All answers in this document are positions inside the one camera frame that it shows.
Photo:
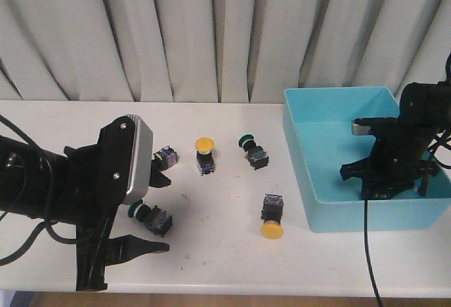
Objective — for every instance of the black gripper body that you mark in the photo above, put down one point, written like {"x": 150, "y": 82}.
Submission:
{"x": 396, "y": 159}
{"x": 100, "y": 178}

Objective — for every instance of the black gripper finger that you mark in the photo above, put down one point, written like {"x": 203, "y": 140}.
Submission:
{"x": 157, "y": 178}
{"x": 422, "y": 189}
{"x": 126, "y": 248}

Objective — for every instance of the yellow push button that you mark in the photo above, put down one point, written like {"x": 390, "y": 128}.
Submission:
{"x": 204, "y": 154}
{"x": 271, "y": 214}

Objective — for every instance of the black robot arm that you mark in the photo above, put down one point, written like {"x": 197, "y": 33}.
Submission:
{"x": 428, "y": 104}
{"x": 32, "y": 184}

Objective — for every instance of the blue plastic box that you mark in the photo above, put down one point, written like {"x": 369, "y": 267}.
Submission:
{"x": 318, "y": 129}

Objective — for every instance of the red push button left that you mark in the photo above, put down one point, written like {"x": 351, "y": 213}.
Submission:
{"x": 165, "y": 158}

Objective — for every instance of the green push button front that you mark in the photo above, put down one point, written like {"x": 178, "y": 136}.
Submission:
{"x": 155, "y": 219}

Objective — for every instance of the green push button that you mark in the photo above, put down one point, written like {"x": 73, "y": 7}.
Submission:
{"x": 253, "y": 153}
{"x": 155, "y": 219}

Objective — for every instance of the green push button rear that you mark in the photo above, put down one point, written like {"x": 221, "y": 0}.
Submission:
{"x": 253, "y": 153}

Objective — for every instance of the yellow push button front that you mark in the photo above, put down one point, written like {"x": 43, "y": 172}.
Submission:
{"x": 271, "y": 214}

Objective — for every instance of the grey pleated curtain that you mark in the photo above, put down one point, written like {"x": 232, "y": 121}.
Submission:
{"x": 229, "y": 51}

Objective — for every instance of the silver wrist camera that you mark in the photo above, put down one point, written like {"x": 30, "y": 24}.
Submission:
{"x": 141, "y": 159}
{"x": 362, "y": 126}

